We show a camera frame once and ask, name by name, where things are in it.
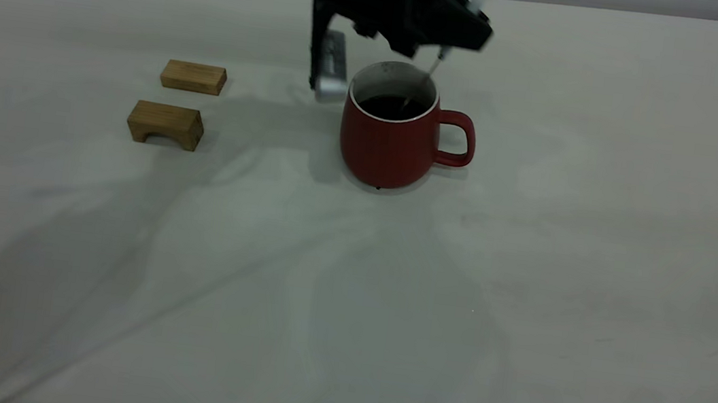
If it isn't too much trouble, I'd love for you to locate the spoon with light blue handle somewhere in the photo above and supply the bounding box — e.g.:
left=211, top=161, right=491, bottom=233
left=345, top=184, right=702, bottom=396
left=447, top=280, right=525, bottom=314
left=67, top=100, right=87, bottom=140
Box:
left=400, top=0, right=485, bottom=121

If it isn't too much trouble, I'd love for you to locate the red ceramic mug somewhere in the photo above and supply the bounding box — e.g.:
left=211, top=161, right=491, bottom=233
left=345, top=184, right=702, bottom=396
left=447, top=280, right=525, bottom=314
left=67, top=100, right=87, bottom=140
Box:
left=334, top=56, right=485, bottom=200

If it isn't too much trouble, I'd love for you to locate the flat rectangular wooden block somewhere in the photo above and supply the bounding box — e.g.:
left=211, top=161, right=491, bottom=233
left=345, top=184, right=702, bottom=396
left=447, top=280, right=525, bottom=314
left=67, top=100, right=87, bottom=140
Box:
left=159, top=58, right=230, bottom=98

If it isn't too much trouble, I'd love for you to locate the arched wooden block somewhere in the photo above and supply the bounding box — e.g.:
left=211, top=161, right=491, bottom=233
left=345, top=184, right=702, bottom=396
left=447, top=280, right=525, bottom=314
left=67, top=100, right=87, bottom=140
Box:
left=124, top=98, right=207, bottom=154

